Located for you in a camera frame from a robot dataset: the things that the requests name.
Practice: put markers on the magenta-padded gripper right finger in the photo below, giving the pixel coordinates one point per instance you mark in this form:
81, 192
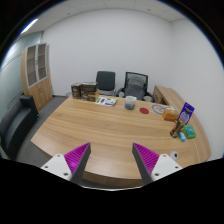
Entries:
154, 162

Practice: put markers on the green packet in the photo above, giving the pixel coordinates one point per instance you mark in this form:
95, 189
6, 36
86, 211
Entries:
190, 131

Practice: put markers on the round patterned plate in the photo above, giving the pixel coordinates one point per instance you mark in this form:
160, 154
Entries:
158, 108

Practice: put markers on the black leather sofa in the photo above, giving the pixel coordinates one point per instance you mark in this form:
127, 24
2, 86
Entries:
16, 125

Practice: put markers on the large dark brown box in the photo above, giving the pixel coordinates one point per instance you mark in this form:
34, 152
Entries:
89, 91

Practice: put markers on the long ceiling light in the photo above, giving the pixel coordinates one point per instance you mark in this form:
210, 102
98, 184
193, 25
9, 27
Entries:
28, 26

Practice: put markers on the small blue packet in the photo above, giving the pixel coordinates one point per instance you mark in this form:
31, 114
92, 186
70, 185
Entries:
182, 136

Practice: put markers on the dark drink bottle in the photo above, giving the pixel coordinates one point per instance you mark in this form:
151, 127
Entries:
175, 128

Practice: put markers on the purple snack bag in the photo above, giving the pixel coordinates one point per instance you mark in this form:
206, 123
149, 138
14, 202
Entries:
186, 113

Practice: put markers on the white mug with blue print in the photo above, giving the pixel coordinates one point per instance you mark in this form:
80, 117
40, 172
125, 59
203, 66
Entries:
130, 102

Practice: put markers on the flat round red coaster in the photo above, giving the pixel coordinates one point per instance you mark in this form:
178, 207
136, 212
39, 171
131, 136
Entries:
144, 110

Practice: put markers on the orange box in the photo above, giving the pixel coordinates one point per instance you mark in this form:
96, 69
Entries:
169, 115

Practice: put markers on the round white desk grommet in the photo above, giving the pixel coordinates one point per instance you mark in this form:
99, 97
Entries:
174, 154

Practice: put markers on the tall wooden cabinet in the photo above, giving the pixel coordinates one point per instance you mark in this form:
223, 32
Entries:
36, 75

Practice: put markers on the small dark brown box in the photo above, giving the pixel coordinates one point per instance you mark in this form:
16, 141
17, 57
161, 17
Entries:
76, 90

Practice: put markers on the low wooden side cabinet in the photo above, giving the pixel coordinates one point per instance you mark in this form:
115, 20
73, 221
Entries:
165, 94

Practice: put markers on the grey mesh office chair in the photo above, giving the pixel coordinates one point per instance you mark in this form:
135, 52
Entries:
135, 86

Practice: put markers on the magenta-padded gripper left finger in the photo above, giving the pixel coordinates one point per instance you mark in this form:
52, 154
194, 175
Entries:
68, 162

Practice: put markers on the black office chair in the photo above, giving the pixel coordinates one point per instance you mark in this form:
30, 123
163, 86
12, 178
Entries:
105, 82

